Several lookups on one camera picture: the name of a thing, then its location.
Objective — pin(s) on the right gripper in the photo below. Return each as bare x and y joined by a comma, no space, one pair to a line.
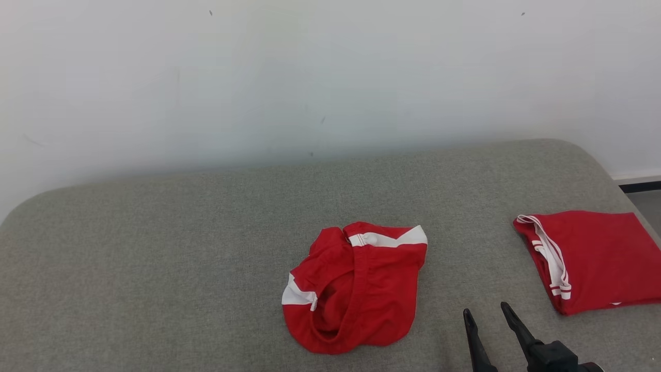
555,359

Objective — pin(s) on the red basketball jersey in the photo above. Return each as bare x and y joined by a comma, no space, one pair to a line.
604,258

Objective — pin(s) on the red shorts with white trim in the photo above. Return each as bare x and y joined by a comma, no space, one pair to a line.
372,289

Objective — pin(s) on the black and white baseboard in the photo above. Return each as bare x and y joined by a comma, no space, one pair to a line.
640,186

